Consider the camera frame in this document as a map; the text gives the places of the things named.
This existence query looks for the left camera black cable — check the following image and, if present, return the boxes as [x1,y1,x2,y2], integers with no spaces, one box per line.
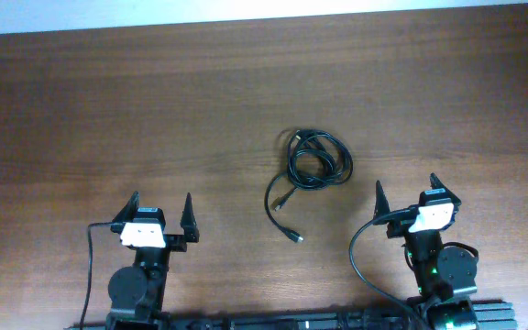
[77,221,115,330]

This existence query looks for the right camera black cable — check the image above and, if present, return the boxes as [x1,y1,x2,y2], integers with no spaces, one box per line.
[348,208,430,330]

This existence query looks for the black usb cable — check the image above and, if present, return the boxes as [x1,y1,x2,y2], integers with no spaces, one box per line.
[264,127,355,244]

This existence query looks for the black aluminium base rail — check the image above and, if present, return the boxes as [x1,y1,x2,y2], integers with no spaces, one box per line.
[83,302,518,330]

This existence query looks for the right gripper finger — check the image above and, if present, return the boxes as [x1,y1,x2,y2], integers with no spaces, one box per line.
[373,181,391,218]
[429,172,446,190]

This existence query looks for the camera black cable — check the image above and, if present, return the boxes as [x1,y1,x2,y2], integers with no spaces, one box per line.
[77,221,115,330]
[348,208,430,330]

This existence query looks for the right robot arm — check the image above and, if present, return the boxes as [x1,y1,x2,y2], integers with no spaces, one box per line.
[372,173,479,329]

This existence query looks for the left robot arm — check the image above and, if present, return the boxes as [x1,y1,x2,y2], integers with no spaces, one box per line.
[105,192,200,330]

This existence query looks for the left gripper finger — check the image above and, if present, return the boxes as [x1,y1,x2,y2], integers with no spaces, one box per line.
[112,191,139,223]
[180,192,199,242]

